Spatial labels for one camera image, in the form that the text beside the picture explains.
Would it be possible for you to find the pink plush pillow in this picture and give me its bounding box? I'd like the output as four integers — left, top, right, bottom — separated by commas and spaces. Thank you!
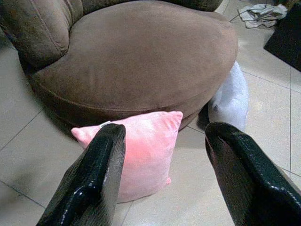
71, 111, 183, 203

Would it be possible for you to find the thin black cable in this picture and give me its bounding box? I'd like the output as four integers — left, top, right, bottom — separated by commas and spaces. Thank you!
229, 10, 245, 23

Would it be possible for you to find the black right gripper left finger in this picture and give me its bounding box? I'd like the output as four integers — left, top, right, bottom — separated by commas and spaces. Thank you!
36, 123, 127, 226

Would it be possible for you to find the white plush pillow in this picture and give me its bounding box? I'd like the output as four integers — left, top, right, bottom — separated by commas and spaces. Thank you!
208, 61, 250, 131

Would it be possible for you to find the crumpled grey white cloth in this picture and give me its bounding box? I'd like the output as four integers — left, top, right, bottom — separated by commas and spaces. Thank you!
238, 3, 289, 29

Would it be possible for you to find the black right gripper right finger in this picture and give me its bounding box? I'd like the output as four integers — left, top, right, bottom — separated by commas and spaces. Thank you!
204, 121, 301, 226

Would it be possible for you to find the brown round suede sofa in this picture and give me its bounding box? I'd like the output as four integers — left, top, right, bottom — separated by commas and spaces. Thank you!
0, 0, 239, 131

